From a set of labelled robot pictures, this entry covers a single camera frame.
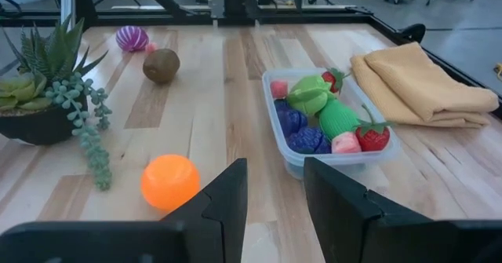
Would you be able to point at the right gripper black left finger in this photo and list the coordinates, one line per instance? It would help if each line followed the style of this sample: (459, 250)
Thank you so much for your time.
(137, 243)

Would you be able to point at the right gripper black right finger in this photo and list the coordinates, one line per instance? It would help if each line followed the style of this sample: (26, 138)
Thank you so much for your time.
(372, 231)

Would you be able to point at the orange toy fruit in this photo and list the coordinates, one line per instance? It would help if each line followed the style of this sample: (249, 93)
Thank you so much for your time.
(170, 182)

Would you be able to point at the pink toy fruit piece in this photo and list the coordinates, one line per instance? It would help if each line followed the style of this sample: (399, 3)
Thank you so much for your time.
(345, 143)
(279, 89)

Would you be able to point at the red toy strawberry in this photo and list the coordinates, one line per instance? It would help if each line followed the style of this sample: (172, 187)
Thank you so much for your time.
(332, 80)
(372, 137)

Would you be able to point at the purple toy blackberry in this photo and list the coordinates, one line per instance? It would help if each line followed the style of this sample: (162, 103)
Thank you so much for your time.
(310, 141)

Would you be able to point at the green toy corn husk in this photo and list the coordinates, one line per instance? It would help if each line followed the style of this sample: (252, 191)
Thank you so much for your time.
(337, 117)

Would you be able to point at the purple toy eggplant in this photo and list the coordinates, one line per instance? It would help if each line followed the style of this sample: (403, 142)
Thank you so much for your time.
(290, 117)

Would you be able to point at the light green toy vegetable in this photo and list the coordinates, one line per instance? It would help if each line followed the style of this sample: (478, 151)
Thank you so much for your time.
(310, 94)

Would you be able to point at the brown toy kiwi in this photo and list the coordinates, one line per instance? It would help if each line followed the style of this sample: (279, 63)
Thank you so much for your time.
(161, 66)

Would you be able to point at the clear plastic tupperware container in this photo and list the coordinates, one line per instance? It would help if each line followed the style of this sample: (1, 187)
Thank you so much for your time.
(333, 160)

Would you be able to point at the trailing green bead strand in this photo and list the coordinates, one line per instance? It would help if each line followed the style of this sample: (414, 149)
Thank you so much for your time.
(88, 145)

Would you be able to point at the black round plant pot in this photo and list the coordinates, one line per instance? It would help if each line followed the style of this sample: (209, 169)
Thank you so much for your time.
(39, 127)

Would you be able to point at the folded yellow cloth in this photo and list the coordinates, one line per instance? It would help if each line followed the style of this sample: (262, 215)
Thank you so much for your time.
(423, 86)

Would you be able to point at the yellow green succulent rosette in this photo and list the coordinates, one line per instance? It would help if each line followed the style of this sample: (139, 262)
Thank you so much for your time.
(23, 92)

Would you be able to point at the small pink toy piece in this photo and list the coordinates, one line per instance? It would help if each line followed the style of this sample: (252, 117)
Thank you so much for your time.
(151, 48)

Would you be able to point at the purple white striped toy onion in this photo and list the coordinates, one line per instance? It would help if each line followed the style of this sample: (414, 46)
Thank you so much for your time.
(132, 38)

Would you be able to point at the striped green spiky succulent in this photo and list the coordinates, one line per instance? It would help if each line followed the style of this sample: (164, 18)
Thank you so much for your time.
(51, 55)

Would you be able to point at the black rig frame struts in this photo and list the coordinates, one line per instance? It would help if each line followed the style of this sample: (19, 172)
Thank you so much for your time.
(84, 4)

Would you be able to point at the silver vertical frame post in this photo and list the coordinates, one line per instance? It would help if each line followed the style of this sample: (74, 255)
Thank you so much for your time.
(67, 4)

